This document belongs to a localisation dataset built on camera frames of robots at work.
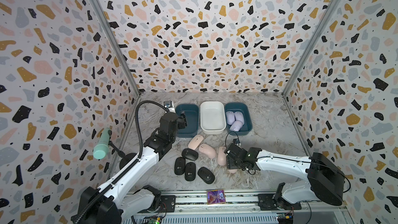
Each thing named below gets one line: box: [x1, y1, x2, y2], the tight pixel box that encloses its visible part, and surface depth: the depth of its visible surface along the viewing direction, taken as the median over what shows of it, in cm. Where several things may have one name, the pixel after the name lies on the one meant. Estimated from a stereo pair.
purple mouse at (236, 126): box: [229, 120, 243, 132], surface depth 100 cm
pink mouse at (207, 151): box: [198, 143, 217, 159], surface depth 91 cm
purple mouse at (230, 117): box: [225, 110, 236, 126], surface depth 107 cm
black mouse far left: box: [174, 156, 187, 176], surface depth 84 cm
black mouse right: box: [197, 166, 216, 185], surface depth 82 cm
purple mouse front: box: [234, 110, 245, 125], surface depth 107 cm
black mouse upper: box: [181, 147, 199, 161], surface depth 90 cm
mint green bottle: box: [92, 127, 110, 160], surface depth 54 cm
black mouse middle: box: [184, 161, 197, 182], surface depth 83 cm
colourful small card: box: [206, 189, 226, 205], surface depth 76 cm
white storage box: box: [200, 100, 227, 135], surface depth 108 cm
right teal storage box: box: [223, 102, 253, 136], surface depth 106 cm
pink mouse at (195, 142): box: [187, 134, 204, 151], surface depth 96 cm
